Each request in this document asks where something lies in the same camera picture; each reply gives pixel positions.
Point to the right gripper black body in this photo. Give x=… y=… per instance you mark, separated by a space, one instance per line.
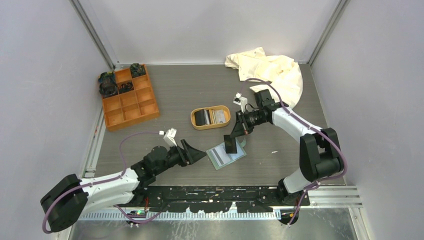
x=250 y=119

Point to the cream crumpled cloth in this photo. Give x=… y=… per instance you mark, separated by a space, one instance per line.
x=283 y=73

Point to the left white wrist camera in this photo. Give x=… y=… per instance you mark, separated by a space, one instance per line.
x=169 y=136

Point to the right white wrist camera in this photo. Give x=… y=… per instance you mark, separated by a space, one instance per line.
x=241 y=101

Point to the white credit card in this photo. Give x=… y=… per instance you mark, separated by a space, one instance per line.
x=220 y=155

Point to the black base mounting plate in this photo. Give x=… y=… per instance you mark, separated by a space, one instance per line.
x=214 y=199

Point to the dark bundle outside tray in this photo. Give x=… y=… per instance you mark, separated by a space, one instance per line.
x=107 y=77

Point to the stack of credit cards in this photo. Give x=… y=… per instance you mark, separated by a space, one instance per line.
x=209 y=117

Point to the green card holder wallet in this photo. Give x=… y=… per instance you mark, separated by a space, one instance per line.
x=234 y=157

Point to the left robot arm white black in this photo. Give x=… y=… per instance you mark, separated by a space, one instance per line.
x=73 y=197

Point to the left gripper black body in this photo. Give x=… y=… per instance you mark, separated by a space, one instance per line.
x=177 y=156

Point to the tan oval card tray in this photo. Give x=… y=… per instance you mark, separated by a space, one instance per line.
x=212 y=126

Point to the dark bundle top compartment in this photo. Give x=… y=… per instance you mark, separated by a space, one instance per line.
x=137 y=70

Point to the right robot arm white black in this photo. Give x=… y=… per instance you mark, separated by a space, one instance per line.
x=320 y=156

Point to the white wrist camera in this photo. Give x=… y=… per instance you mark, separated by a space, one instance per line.
x=241 y=101
x=169 y=136

